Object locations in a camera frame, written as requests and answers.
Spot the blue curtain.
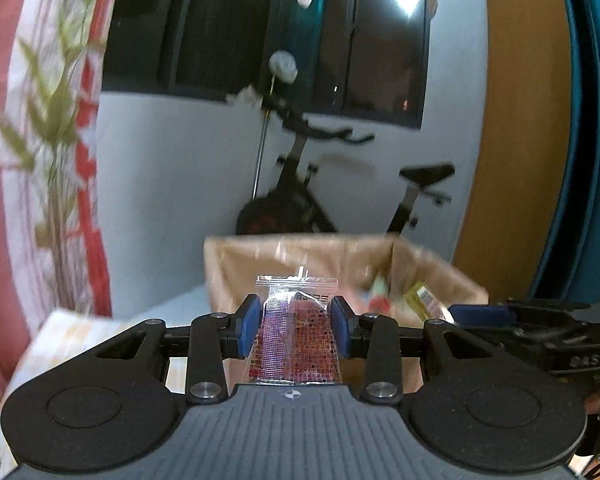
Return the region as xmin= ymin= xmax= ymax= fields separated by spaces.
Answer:
xmin=527 ymin=0 xmax=600 ymax=307

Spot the checkered tablecloth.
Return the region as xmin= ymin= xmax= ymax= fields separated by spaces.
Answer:
xmin=0 ymin=310 xmax=142 ymax=480

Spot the clear plastic wrap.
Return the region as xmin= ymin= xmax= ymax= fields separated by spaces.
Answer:
xmin=226 ymin=86 xmax=264 ymax=109

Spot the cardboard box with plastic liner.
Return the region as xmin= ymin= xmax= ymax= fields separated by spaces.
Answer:
xmin=203 ymin=232 xmax=490 ymax=394

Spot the wooden panel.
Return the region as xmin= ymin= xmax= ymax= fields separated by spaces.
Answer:
xmin=452 ymin=0 xmax=574 ymax=307

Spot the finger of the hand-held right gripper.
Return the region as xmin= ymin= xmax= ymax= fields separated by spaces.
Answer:
xmin=447 ymin=304 xmax=551 ymax=357
xmin=505 ymin=299 xmax=590 ymax=317

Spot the black exercise bike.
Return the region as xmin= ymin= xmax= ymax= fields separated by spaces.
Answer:
xmin=236 ymin=95 xmax=456 ymax=237

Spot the white plastic bag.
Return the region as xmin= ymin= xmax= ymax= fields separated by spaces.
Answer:
xmin=269 ymin=51 xmax=299 ymax=84

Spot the printed wall cloth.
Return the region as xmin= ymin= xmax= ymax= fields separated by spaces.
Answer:
xmin=0 ymin=0 xmax=112 ymax=427

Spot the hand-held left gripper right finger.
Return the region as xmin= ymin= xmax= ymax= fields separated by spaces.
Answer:
xmin=330 ymin=296 xmax=504 ymax=405

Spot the metal rod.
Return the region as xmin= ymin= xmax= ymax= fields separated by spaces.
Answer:
xmin=252 ymin=112 xmax=272 ymax=202

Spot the yellow snack packet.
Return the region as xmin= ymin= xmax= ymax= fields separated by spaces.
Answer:
xmin=404 ymin=281 xmax=454 ymax=322

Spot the pastel green snack packet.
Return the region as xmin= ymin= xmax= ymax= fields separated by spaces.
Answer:
xmin=360 ymin=274 xmax=397 ymax=312

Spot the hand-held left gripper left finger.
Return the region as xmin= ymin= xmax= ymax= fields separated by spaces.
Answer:
xmin=95 ymin=294 xmax=261 ymax=405

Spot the dark window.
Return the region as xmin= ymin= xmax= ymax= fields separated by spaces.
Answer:
xmin=101 ymin=0 xmax=437 ymax=132

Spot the red patterned clear packet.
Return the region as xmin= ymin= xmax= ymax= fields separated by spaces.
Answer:
xmin=247 ymin=274 xmax=342 ymax=386

